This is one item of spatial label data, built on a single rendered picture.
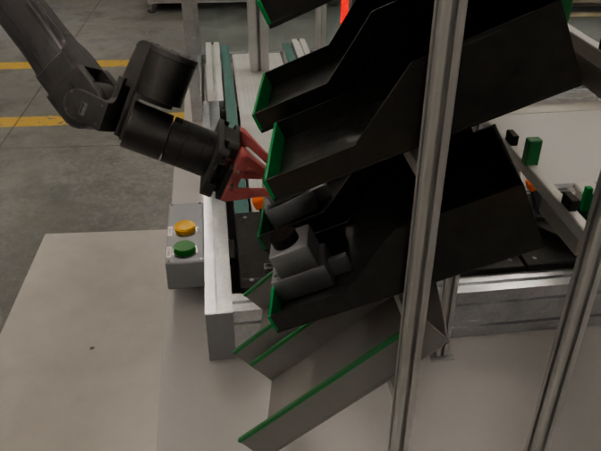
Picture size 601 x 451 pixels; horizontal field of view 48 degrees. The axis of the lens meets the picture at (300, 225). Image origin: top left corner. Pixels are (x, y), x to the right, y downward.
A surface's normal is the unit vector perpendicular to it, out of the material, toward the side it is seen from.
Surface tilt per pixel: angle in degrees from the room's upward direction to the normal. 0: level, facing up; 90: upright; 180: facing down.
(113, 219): 0
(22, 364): 0
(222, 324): 90
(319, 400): 90
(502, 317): 90
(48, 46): 56
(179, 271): 90
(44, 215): 0
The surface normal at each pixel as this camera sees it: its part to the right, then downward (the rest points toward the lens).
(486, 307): 0.13, 0.54
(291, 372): -0.71, -0.61
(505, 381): 0.00, -0.84
